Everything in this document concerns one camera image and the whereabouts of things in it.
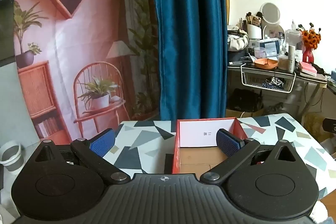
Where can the round white mirror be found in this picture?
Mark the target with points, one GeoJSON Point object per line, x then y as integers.
{"type": "Point", "coordinates": [271, 12]}

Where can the red cardboard box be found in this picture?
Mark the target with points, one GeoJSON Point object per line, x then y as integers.
{"type": "Point", "coordinates": [176, 150]}

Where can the blue patterned cloth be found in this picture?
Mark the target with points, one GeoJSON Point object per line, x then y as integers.
{"type": "Point", "coordinates": [273, 83]}

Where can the orange flower bunch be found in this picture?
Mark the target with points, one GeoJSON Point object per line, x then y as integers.
{"type": "Point", "coordinates": [311, 37]}

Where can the white brush holder cup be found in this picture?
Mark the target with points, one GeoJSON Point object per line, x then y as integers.
{"type": "Point", "coordinates": [254, 32]}

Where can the clear acrylic organizer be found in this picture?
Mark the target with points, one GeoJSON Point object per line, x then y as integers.
{"type": "Point", "coordinates": [293, 39]}

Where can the orange tray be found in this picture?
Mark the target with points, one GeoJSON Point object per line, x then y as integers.
{"type": "Point", "coordinates": [265, 64]}

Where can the bunch of makeup brushes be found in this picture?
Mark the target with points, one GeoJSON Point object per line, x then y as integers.
{"type": "Point", "coordinates": [252, 18]}

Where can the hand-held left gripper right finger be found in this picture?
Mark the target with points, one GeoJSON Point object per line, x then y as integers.
{"type": "Point", "coordinates": [229, 144]}

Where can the geometric patterned tablecloth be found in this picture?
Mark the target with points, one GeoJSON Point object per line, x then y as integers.
{"type": "Point", "coordinates": [141, 150]}

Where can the red vase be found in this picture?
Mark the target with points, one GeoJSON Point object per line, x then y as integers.
{"type": "Point", "coordinates": [307, 56]}

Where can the grey vanity table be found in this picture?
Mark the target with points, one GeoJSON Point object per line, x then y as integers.
{"type": "Point", "coordinates": [309, 78]}

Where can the black bag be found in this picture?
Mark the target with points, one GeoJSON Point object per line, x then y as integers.
{"type": "Point", "coordinates": [245, 100]}

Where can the blue and white box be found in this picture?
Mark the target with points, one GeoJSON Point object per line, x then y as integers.
{"type": "Point", "coordinates": [270, 47]}

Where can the pink book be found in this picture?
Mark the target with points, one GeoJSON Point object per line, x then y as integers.
{"type": "Point", "coordinates": [307, 68]}

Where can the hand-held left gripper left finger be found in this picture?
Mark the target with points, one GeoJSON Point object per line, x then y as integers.
{"type": "Point", "coordinates": [103, 144]}

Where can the tall white bottle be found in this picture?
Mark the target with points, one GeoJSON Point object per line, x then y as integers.
{"type": "Point", "coordinates": [291, 58]}

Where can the printed room backdrop cloth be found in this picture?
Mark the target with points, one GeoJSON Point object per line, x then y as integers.
{"type": "Point", "coordinates": [78, 43]}

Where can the white bucket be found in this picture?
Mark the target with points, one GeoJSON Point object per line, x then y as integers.
{"type": "Point", "coordinates": [11, 158]}

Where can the cotton swab box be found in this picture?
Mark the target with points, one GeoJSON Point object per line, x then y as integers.
{"type": "Point", "coordinates": [283, 62]}

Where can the blue curtain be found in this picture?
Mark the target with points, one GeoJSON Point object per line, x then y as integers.
{"type": "Point", "coordinates": [191, 29]}

